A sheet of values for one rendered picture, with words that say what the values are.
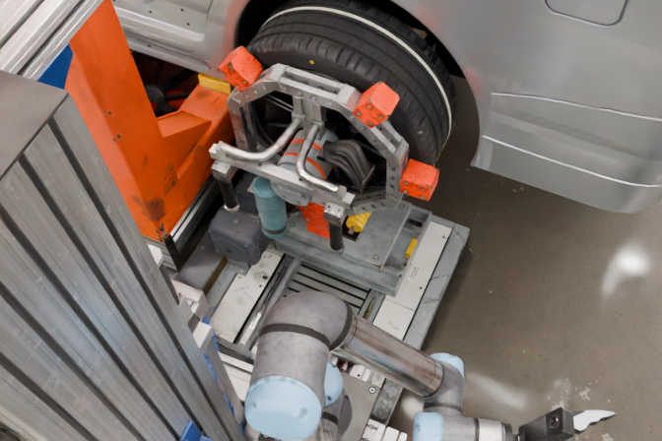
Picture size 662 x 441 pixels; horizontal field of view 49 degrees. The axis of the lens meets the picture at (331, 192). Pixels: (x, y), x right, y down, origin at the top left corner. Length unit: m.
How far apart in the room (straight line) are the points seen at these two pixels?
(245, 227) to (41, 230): 1.80
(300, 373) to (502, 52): 1.02
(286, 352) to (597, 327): 1.88
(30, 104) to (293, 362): 0.60
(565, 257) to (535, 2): 1.47
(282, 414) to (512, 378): 1.68
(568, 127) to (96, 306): 1.39
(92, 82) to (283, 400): 0.99
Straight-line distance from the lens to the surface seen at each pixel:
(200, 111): 2.49
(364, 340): 1.28
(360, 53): 1.92
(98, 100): 1.87
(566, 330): 2.84
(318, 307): 1.19
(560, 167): 2.10
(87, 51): 1.79
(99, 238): 0.84
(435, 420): 1.33
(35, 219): 0.74
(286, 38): 1.98
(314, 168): 2.01
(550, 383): 2.75
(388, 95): 1.85
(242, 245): 2.51
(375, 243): 2.65
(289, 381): 1.13
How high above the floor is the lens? 2.52
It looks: 56 degrees down
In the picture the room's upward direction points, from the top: 4 degrees counter-clockwise
